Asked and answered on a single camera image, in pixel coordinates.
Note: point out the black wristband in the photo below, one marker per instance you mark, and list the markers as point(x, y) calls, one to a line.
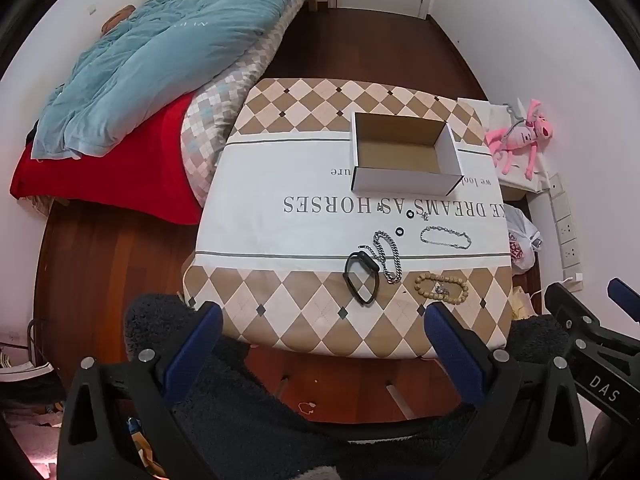
point(357, 258)

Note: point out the pink plush toy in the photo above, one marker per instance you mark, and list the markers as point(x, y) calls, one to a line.
point(520, 137)

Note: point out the checkered printed tablecloth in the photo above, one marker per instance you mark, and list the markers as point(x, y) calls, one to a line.
point(300, 170)

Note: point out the checkered bedsheet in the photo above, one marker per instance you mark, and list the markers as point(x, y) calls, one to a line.
point(220, 105)

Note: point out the white charger plug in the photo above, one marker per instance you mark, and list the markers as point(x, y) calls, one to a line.
point(575, 281)

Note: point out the red blanket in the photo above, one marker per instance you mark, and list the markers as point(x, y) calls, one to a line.
point(125, 170)

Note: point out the white plastic bag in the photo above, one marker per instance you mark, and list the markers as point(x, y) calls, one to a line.
point(522, 240)

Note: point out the white cardboard box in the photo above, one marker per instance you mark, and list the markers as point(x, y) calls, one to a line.
point(395, 156)

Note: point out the light wooden object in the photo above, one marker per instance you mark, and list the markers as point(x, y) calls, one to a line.
point(522, 304)

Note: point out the person's right forearm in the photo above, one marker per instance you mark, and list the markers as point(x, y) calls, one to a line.
point(612, 445)

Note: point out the blue quilt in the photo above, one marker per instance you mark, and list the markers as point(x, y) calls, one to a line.
point(175, 50)

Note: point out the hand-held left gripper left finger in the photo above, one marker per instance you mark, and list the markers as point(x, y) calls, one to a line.
point(194, 346)

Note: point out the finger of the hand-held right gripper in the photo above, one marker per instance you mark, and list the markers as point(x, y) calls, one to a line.
point(567, 307)
point(625, 297)

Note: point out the dark fleece clothing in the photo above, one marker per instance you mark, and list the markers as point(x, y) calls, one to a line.
point(260, 425)

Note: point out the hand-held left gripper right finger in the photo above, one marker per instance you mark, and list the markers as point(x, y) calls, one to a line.
point(452, 346)

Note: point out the white paper bag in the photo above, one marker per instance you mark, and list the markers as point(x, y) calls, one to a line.
point(495, 116)

